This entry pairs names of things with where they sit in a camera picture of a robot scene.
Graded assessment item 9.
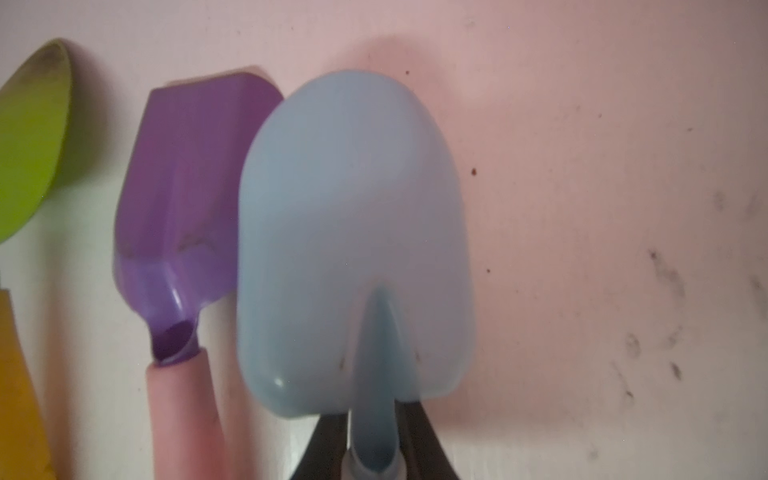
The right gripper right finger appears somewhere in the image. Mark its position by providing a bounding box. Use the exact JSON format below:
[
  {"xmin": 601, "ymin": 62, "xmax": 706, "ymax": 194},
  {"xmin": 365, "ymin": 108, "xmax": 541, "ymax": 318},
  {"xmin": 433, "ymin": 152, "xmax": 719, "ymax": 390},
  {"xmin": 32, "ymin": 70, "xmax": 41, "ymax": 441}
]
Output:
[{"xmin": 395, "ymin": 402, "xmax": 459, "ymax": 480}]

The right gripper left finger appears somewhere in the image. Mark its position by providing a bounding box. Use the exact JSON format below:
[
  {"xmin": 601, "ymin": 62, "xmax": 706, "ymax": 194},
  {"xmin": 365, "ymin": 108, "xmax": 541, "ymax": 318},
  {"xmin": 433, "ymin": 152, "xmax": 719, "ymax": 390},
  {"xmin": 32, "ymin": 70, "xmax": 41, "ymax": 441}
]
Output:
[{"xmin": 290, "ymin": 413, "xmax": 348, "ymax": 480}]

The light blue shovel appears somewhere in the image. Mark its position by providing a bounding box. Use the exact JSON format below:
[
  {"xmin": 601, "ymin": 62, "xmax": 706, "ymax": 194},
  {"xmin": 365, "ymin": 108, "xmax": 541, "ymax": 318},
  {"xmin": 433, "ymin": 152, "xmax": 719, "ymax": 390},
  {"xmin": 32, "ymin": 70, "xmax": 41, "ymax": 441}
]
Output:
[{"xmin": 237, "ymin": 70, "xmax": 475, "ymax": 479}]

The green shovel yellow handle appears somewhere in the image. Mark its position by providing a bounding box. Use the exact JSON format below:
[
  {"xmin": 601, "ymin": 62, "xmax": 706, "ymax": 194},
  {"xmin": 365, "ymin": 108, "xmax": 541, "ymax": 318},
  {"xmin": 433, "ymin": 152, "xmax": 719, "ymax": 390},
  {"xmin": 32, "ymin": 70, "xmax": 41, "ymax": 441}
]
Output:
[{"xmin": 1, "ymin": 40, "xmax": 73, "ymax": 479}]

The purple shovel pink handle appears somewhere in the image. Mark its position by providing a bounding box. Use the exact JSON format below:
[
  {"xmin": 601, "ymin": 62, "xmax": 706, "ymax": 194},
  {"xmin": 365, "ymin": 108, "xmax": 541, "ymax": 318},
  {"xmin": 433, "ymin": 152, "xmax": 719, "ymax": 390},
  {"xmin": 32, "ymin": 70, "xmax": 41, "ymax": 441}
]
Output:
[{"xmin": 113, "ymin": 71, "xmax": 282, "ymax": 479}]

